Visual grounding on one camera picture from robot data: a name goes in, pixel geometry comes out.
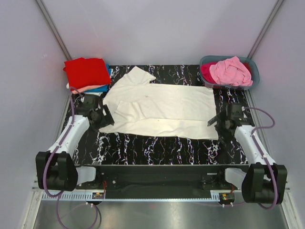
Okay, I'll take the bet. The teal folded shirt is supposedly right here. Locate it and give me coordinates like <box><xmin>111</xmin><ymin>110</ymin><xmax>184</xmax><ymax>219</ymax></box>
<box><xmin>84</xmin><ymin>64</ymin><xmax>112</xmax><ymax>96</ymax></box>

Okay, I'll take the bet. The magenta crumpled shirt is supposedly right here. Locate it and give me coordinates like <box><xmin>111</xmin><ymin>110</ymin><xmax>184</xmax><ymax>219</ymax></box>
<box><xmin>200</xmin><ymin>62</ymin><xmax>217</xmax><ymax>84</ymax></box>

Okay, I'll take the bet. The pink crumpled shirt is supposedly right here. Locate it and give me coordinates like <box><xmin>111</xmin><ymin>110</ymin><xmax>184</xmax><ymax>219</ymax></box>
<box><xmin>209</xmin><ymin>56</ymin><xmax>253</xmax><ymax>86</ymax></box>

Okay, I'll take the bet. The red folded shirt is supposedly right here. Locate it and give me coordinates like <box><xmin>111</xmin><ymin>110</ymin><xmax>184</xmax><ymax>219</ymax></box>
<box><xmin>63</xmin><ymin>58</ymin><xmax>111</xmax><ymax>89</ymax></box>

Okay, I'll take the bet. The white slotted cable duct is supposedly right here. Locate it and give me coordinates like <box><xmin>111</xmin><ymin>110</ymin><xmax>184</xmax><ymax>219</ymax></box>
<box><xmin>41</xmin><ymin>192</ymin><xmax>222</xmax><ymax>201</ymax></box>

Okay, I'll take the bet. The left aluminium frame post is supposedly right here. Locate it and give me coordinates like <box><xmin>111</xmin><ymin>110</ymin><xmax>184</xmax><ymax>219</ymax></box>
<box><xmin>34</xmin><ymin>0</ymin><xmax>72</xmax><ymax>61</ymax></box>

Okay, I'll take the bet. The right aluminium frame post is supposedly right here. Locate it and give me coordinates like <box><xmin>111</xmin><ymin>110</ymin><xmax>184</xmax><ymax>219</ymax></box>
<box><xmin>247</xmin><ymin>0</ymin><xmax>286</xmax><ymax>59</ymax></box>

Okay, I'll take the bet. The cream white t shirt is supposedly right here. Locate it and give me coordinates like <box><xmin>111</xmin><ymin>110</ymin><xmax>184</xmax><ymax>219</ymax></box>
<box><xmin>99</xmin><ymin>67</ymin><xmax>218</xmax><ymax>140</ymax></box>

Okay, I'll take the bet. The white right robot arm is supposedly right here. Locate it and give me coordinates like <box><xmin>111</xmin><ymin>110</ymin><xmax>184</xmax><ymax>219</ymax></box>
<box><xmin>207</xmin><ymin>112</ymin><xmax>287</xmax><ymax>209</ymax></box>

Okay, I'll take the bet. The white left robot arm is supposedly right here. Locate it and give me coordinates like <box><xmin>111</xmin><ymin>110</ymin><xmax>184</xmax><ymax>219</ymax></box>
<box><xmin>35</xmin><ymin>105</ymin><xmax>114</xmax><ymax>191</ymax></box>

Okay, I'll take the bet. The blue plastic laundry basket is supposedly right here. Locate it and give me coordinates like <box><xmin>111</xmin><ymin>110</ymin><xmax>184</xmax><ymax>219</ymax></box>
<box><xmin>199</xmin><ymin>55</ymin><xmax>260</xmax><ymax>91</ymax></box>

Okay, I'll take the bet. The aluminium frame post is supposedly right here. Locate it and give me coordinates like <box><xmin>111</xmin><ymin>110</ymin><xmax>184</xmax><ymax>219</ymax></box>
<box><xmin>247</xmin><ymin>0</ymin><xmax>286</xmax><ymax>59</ymax></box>
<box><xmin>34</xmin><ymin>0</ymin><xmax>72</xmax><ymax>61</ymax></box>

